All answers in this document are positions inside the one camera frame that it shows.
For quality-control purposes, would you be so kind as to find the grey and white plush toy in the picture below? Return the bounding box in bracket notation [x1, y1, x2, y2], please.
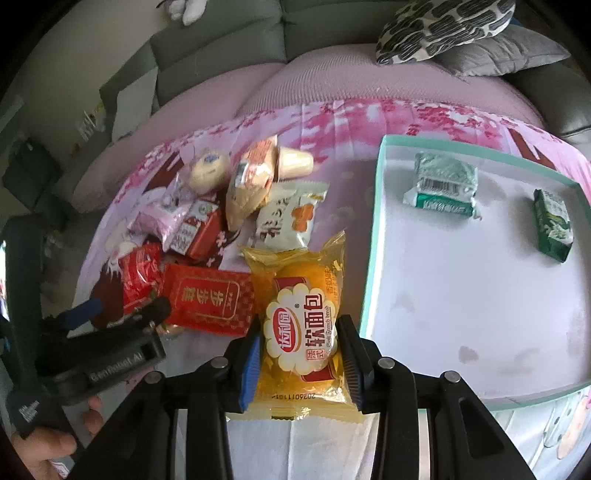
[157, 0, 208, 26]

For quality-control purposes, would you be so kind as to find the pink snack packet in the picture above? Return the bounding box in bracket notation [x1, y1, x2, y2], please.
[127, 173, 195, 241]

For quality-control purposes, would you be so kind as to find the black and white patterned pillow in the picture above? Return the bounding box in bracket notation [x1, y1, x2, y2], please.
[375, 0, 517, 65]

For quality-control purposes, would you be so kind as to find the dark green biscuit packet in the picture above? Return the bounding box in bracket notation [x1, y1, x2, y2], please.
[532, 188, 574, 264]

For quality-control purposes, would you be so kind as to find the clear packet with round bun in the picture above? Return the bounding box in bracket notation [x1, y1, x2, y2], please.
[180, 143, 234, 195]

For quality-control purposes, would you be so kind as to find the pale pink bedspread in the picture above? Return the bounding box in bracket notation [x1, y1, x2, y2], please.
[71, 44, 546, 213]

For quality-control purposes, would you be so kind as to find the white packet with orange print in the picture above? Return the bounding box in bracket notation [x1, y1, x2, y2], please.
[249, 181, 331, 252]

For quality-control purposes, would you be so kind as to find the yellow bread packet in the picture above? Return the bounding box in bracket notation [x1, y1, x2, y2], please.
[242, 231, 365, 423]

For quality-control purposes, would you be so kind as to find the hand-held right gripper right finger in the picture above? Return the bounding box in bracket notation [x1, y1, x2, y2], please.
[338, 315, 539, 480]

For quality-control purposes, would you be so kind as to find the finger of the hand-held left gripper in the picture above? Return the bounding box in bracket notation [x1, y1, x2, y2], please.
[41, 298, 105, 332]
[92, 295, 172, 339]

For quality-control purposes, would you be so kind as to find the orange and white packet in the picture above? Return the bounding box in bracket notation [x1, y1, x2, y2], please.
[225, 134, 280, 232]

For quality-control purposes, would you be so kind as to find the pale yellow jelly cup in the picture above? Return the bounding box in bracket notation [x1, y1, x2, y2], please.
[274, 145, 315, 182]

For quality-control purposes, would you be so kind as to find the red and white packet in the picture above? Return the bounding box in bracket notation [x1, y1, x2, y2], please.
[164, 198, 227, 261]

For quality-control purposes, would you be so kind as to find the small red packet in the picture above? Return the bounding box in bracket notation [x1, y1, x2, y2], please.
[117, 242, 164, 319]

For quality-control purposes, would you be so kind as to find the grey pillow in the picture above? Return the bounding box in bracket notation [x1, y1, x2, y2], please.
[434, 23, 572, 77]

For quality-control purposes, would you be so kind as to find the white tray with teal rim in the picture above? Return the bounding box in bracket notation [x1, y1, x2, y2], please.
[359, 135, 591, 411]

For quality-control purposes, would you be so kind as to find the pale green and white packet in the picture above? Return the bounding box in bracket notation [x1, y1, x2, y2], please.
[403, 152, 482, 221]

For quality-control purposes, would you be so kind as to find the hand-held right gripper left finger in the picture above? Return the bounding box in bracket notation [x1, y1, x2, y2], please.
[69, 318, 264, 480]

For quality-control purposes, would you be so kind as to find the dark furniture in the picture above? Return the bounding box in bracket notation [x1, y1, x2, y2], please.
[2, 138, 65, 213]

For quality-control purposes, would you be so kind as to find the person's left hand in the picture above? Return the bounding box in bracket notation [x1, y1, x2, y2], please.
[9, 394, 105, 480]

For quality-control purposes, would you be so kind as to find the large red patterned packet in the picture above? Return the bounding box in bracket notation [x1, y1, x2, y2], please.
[159, 263, 257, 337]

